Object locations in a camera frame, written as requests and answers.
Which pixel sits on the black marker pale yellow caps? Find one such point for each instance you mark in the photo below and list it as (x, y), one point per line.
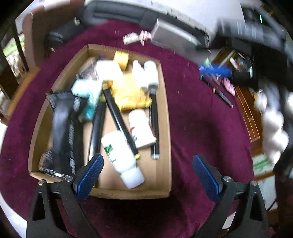
(119, 116)

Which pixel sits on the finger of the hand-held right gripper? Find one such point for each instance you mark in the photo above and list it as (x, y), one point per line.
(214, 71)

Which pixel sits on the person's right forearm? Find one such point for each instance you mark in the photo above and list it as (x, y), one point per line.
(285, 176)

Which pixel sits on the large white bottle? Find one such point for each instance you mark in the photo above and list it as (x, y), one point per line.
(119, 153)

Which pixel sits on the person's right hand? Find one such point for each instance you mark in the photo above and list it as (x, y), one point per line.
(272, 128)

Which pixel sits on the yellow small box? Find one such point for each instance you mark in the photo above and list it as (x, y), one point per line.
(121, 58)

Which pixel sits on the small white bottle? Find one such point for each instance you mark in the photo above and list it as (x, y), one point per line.
(138, 71)

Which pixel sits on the black pen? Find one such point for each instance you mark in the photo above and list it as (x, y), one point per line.
(223, 97)

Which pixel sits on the yellow snack packet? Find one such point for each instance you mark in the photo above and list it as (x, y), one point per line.
(131, 96)

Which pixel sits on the white power adapter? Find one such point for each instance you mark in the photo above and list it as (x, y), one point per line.
(108, 71)

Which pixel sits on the cardboard box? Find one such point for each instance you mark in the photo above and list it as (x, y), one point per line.
(109, 183)

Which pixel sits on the green and white box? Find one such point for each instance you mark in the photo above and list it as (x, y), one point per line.
(262, 164)

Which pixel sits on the brown upholstered chair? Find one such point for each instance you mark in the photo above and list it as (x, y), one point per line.
(34, 29)

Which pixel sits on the small pink object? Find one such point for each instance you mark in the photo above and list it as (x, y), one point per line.
(229, 84)

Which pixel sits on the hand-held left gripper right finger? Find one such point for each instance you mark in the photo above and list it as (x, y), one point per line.
(206, 178)

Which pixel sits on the white bottle red label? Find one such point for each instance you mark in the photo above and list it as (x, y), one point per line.
(139, 130)

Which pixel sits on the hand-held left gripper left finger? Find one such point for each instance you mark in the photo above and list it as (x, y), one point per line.
(90, 174)

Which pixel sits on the black foil packet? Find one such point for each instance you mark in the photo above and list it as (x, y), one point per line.
(61, 128)

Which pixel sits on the black marker grey caps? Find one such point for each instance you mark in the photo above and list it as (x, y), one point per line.
(154, 119)

